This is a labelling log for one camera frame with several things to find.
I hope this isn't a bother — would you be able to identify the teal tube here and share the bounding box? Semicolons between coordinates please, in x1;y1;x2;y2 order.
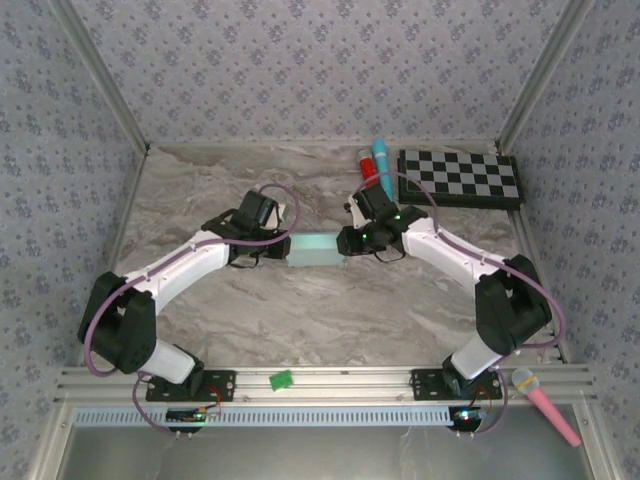
370;138;396;201

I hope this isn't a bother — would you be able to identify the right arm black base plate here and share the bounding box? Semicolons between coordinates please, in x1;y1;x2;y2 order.
410;368;503;401

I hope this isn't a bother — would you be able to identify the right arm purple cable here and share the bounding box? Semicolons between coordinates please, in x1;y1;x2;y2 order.
349;172;564;437

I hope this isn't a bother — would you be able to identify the thin aluminium table rail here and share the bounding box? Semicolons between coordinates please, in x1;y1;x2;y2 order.
148;139;501;150

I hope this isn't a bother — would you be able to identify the light blue paper box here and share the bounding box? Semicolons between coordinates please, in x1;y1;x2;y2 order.
289;231;340;270

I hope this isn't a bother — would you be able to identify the wide aluminium frame rail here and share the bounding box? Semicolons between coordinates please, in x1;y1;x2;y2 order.
53;364;599;405

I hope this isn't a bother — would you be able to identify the small green block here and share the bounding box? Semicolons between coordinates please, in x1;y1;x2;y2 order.
268;368;295;392

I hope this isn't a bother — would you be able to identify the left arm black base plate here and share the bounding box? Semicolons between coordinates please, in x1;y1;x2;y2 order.
145;369;237;403

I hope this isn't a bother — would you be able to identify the pink toy microphone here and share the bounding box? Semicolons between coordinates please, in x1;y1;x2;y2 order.
509;367;584;448

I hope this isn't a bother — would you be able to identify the aluminium table side rail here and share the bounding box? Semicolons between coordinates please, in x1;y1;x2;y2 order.
77;142;152;366
497;142;572;365

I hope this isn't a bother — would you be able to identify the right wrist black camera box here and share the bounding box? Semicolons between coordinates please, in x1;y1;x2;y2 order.
351;186;395;221

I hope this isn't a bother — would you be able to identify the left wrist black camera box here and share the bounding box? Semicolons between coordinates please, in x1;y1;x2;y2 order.
238;191;280;230

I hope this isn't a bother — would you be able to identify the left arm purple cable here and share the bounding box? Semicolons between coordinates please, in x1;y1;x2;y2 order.
83;182;303;437

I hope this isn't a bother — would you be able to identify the aluminium frame post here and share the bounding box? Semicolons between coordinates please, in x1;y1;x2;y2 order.
497;0;599;151
49;0;152;152

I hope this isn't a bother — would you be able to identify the red glitter tube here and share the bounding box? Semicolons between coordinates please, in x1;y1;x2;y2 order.
357;153;381;184

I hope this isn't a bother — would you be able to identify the black grey chessboard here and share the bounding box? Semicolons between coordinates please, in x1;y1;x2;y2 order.
397;148;526;211

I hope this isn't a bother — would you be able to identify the grey slotted cable duct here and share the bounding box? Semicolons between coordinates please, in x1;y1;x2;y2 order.
73;405;454;427

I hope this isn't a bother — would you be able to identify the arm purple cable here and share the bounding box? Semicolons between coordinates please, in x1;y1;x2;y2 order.
349;172;564;437
83;182;303;437

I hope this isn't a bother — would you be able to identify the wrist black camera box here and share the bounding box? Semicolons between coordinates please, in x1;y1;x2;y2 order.
238;191;280;230
351;186;395;221

